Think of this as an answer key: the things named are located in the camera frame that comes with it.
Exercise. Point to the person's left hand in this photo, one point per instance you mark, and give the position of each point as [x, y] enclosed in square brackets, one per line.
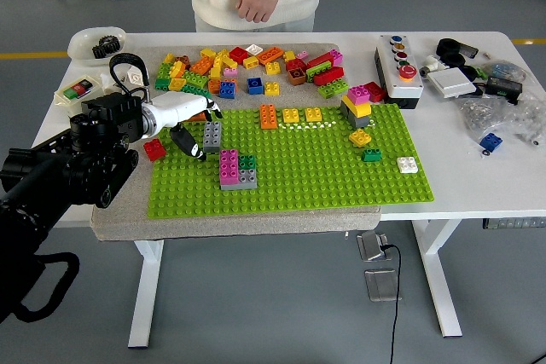
[258, 6]

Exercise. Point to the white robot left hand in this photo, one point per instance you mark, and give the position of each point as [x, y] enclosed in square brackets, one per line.
[179, 108]

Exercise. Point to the grey two-by-three brick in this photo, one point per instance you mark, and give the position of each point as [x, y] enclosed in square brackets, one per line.
[212, 136]

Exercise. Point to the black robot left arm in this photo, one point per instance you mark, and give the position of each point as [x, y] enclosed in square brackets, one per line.
[85, 159]

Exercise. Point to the orange two-by-four brick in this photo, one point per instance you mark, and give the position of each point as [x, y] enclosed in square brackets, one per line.
[269, 56]
[197, 117]

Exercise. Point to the dark green two-by-four brick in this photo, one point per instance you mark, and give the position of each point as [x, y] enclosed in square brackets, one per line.
[194, 90]

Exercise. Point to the dark green square brick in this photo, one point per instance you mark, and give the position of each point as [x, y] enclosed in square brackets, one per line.
[247, 162]
[161, 84]
[372, 155]

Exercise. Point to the light green two-by-four brick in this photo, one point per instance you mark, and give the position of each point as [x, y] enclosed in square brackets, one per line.
[317, 71]
[332, 89]
[196, 79]

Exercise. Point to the orange two-by-three brick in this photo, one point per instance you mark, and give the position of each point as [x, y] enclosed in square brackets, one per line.
[268, 117]
[201, 65]

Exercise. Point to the brown small brick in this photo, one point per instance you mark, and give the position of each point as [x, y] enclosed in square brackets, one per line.
[183, 60]

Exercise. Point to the red square brick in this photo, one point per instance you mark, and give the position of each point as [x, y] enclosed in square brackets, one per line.
[154, 151]
[238, 55]

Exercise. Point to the yellow small brick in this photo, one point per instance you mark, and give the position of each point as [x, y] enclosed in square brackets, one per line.
[169, 58]

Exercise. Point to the blue square brick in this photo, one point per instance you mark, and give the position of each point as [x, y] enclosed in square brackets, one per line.
[255, 85]
[227, 90]
[490, 141]

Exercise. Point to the yellow long brick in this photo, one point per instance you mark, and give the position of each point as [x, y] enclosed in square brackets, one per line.
[217, 66]

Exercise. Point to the yellow square brick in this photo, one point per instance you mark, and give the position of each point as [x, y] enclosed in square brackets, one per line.
[271, 89]
[313, 114]
[360, 138]
[291, 115]
[273, 68]
[208, 53]

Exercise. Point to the pink small brick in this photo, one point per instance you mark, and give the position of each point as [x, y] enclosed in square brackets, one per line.
[303, 55]
[230, 72]

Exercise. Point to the brown square brick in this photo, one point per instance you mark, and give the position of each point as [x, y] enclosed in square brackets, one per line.
[297, 77]

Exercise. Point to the red long brick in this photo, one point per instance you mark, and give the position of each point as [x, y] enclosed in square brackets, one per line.
[320, 60]

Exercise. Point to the grey long brick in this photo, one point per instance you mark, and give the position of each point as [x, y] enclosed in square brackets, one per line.
[248, 178]

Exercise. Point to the red two-by-four brick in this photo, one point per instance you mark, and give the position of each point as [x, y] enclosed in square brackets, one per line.
[329, 77]

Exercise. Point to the pink square brick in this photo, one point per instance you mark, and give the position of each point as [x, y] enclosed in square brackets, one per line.
[358, 93]

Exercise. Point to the yellow wide brick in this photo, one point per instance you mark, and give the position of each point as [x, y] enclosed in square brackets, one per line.
[357, 109]

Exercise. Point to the grey square brick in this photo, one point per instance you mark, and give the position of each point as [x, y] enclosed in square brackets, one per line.
[359, 122]

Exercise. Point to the green studded baseplate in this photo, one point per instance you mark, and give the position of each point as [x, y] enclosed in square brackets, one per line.
[320, 176]

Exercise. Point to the white square brick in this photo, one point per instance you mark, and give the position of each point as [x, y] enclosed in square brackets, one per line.
[407, 165]

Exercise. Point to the white cube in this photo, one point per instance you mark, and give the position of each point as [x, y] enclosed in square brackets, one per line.
[136, 76]

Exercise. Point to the black gear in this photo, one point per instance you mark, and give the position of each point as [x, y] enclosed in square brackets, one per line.
[106, 46]

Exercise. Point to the white oval bowl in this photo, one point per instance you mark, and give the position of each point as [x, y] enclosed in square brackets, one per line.
[79, 50]

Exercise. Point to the grey-brown mat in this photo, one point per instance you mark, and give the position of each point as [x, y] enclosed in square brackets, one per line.
[256, 227]

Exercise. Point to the push-button control box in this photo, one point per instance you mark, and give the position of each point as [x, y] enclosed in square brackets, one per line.
[401, 87]

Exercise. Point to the white pipe connector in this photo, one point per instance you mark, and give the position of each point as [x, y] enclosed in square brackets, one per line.
[431, 66]

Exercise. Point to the white table leg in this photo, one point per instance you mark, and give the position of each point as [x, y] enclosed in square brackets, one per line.
[439, 279]
[145, 296]

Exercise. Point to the green plastic clip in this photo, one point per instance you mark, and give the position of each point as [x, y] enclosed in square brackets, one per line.
[482, 73]

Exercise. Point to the clear bag blue parts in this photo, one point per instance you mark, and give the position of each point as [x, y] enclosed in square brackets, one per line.
[503, 70]

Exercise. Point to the metal floor socket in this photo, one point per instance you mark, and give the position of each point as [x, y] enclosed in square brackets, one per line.
[372, 245]
[381, 285]

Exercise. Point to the black power adapter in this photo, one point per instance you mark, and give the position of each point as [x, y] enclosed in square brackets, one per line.
[504, 87]

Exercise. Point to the clear bag of screws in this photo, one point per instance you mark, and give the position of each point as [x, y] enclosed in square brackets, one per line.
[495, 117]

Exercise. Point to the table height control panel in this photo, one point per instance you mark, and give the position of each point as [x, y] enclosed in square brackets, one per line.
[514, 223]

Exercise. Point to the green red switch box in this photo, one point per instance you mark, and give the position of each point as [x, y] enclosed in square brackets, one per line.
[77, 89]

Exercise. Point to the white wall switch panel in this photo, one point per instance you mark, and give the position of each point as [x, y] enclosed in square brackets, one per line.
[451, 83]

